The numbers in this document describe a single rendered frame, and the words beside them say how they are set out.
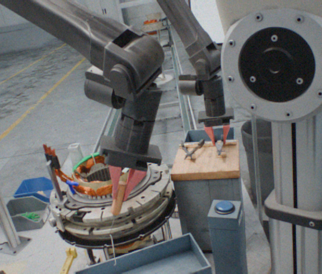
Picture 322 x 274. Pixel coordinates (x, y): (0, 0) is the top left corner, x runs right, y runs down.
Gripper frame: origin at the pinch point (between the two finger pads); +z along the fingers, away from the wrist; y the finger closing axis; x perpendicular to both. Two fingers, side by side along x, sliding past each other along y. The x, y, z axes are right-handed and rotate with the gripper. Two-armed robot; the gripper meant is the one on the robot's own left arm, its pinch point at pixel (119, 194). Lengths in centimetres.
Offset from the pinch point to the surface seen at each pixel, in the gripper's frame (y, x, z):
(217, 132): -36, -59, 1
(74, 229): 6.3, -18.3, 20.2
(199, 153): -26, -43, 4
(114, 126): -8, -169, 39
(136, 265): -7.4, -4.9, 17.7
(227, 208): -27.6, -15.5, 7.0
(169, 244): -13.2, -6.0, 12.5
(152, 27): -49, -454, -25
